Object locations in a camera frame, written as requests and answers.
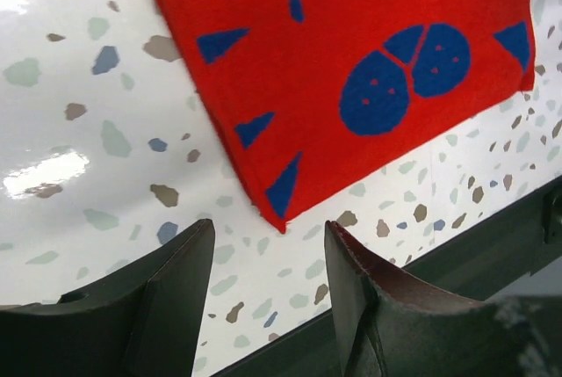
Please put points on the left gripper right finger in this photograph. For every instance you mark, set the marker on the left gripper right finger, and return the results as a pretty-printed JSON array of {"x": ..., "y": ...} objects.
[{"x": 390, "y": 323}]

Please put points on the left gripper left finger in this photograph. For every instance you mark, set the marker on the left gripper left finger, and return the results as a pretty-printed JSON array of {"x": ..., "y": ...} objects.
[{"x": 141, "y": 320}]

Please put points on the colourful striped towel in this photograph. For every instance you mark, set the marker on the colourful striped towel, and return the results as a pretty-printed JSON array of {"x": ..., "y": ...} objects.
[{"x": 309, "y": 96}]

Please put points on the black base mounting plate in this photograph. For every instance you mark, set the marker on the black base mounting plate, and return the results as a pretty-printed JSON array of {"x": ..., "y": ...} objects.
[{"x": 477, "y": 263}]

